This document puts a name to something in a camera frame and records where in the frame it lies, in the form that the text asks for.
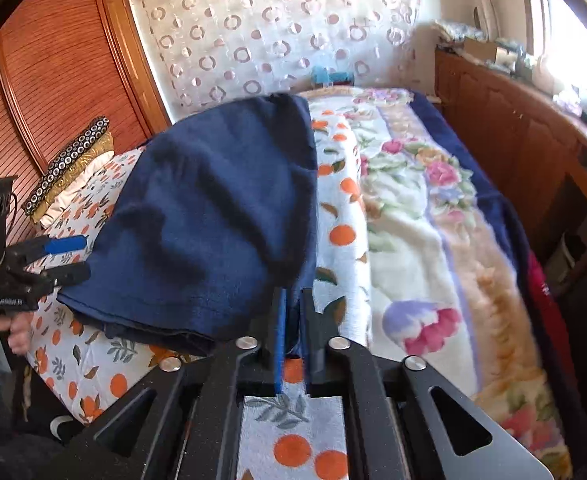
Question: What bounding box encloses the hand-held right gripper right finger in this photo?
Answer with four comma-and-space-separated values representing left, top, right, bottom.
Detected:
299, 289, 550, 480

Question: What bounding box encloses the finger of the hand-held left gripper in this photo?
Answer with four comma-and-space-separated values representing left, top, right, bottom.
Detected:
24, 262, 92, 292
6, 234, 88, 263

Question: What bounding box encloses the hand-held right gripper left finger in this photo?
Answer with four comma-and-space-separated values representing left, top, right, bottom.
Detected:
48, 287, 288, 480

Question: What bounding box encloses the navy t-shirt with orange print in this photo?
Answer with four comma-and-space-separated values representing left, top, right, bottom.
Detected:
56, 94, 320, 361

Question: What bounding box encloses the person's left hand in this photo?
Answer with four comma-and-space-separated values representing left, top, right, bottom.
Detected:
0, 309, 32, 357

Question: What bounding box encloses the cream cushion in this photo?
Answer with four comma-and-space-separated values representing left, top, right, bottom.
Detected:
40, 152, 120, 229

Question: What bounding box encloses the stack of folded cloths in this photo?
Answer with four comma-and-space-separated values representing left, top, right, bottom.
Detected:
30, 132, 115, 225

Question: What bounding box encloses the white bedsheet with orange print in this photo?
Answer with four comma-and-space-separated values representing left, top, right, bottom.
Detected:
24, 102, 374, 480

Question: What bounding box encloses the dark cloth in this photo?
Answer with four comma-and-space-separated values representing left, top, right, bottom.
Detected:
0, 352, 82, 480

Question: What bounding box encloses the floral fleece blanket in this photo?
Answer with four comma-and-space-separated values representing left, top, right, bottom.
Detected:
298, 87, 574, 480

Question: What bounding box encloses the wooden slatted wardrobe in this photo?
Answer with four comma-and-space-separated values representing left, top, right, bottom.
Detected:
0, 0, 173, 266

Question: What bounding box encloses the red cloth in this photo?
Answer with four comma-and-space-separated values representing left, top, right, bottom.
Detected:
526, 250, 577, 411

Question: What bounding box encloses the small blue object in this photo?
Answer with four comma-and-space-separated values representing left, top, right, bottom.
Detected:
310, 66, 355, 87

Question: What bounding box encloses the wooden sideboard cabinet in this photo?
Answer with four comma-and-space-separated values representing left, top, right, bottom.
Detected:
433, 47, 587, 306

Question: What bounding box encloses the sheer curtain with circle pattern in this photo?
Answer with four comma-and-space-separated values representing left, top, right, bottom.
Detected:
128, 0, 424, 118

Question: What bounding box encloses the cardboard box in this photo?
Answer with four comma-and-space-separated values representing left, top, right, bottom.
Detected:
462, 36, 517, 71

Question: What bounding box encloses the folded patterned cloth stack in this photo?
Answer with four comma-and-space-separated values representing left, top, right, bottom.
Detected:
432, 19, 487, 45

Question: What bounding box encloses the bright window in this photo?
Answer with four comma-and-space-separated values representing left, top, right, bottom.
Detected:
536, 0, 587, 116

